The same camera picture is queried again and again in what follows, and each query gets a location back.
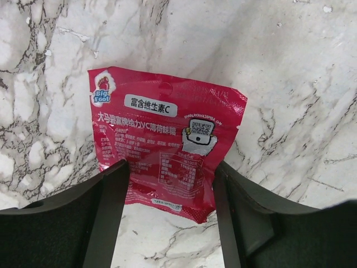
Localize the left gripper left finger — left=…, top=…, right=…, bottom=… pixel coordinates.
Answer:
left=1, top=160, right=129, bottom=267

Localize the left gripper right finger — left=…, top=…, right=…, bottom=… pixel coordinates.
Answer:
left=213, top=162, right=356, bottom=267

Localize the pink snack packet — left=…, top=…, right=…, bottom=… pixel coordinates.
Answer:
left=88, top=66, right=247, bottom=223

